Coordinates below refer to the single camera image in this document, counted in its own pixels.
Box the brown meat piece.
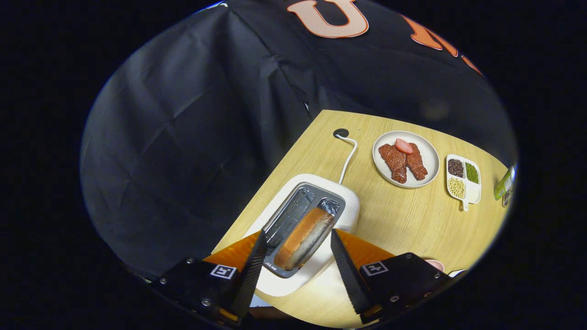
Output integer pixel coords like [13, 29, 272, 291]
[379, 143, 408, 184]
[406, 143, 428, 181]

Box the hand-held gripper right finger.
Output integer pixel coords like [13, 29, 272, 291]
[330, 229, 453, 325]

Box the black backdrop cloth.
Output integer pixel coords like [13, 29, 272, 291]
[80, 0, 516, 280]

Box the green label drink bottle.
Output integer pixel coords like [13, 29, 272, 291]
[494, 165, 516, 201]

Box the white toaster cable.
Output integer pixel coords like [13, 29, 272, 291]
[336, 135, 358, 185]

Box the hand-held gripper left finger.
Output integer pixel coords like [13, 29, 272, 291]
[153, 230, 268, 327]

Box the brown toast slice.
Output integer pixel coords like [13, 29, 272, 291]
[274, 207, 335, 271]

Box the white divided dish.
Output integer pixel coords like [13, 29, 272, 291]
[446, 154, 482, 212]

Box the white toaster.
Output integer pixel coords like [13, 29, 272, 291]
[243, 173, 360, 297]

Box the small white meat plate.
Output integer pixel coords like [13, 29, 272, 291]
[372, 131, 440, 189]

